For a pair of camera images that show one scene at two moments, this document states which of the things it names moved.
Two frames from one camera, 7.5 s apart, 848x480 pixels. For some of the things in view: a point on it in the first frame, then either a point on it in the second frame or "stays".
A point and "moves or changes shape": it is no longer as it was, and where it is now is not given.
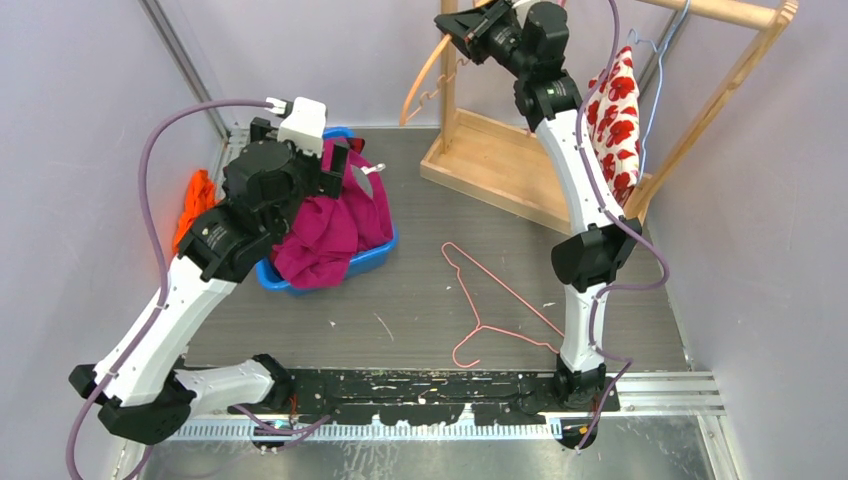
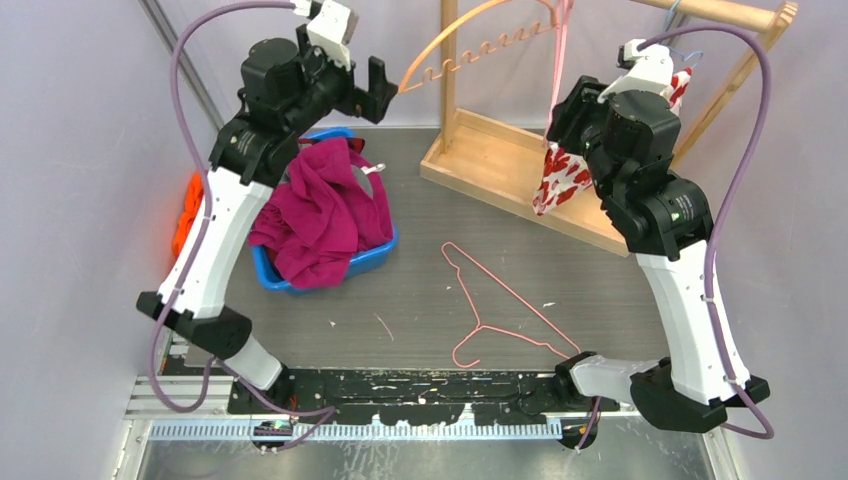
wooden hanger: x=443 y=44 moves or changes shape
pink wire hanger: x=479 y=326 stays
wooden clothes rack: x=507 y=167 stays
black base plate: x=433 y=396 stays
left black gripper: x=327 y=181 -> x=371 y=105
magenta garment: x=329 y=231 stays
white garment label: x=378 y=167 stays
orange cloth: x=202 y=197 stays
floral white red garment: x=612 y=125 moves or changes shape
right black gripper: x=469 y=29 -> x=579 y=105
